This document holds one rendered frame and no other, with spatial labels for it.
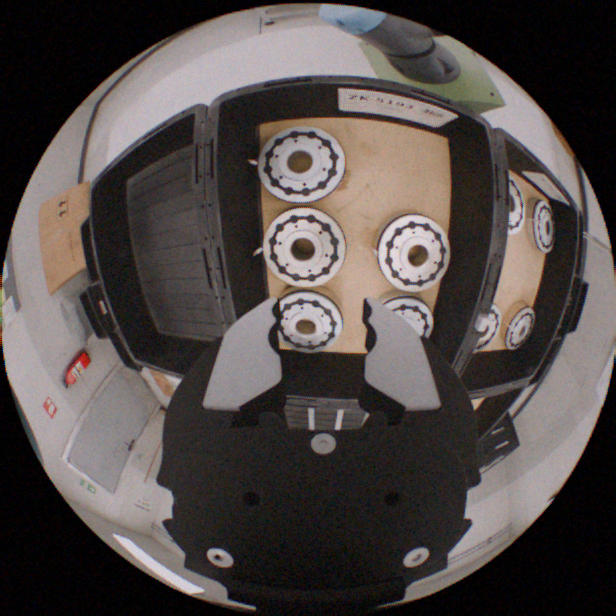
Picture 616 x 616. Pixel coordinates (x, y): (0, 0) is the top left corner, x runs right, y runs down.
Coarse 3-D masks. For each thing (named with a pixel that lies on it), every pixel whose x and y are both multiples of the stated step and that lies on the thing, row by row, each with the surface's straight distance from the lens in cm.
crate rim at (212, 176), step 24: (240, 96) 24; (432, 96) 24; (216, 120) 23; (480, 120) 27; (216, 144) 22; (216, 168) 21; (216, 192) 21; (216, 216) 21; (216, 240) 22; (216, 264) 22; (480, 288) 25; (480, 312) 27; (456, 360) 31
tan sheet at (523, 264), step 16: (512, 176) 43; (528, 192) 47; (512, 240) 42; (528, 240) 47; (512, 256) 43; (528, 256) 48; (544, 256) 54; (512, 272) 44; (528, 272) 49; (512, 288) 46; (528, 288) 51; (496, 304) 44; (512, 304) 48; (528, 304) 54; (496, 336) 50
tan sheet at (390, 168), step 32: (320, 128) 30; (352, 128) 30; (384, 128) 31; (352, 160) 29; (384, 160) 29; (416, 160) 31; (448, 160) 33; (352, 192) 28; (384, 192) 29; (416, 192) 30; (448, 192) 32; (352, 224) 28; (448, 224) 32; (352, 256) 29; (352, 288) 31; (384, 288) 31; (352, 320) 33; (352, 352) 37
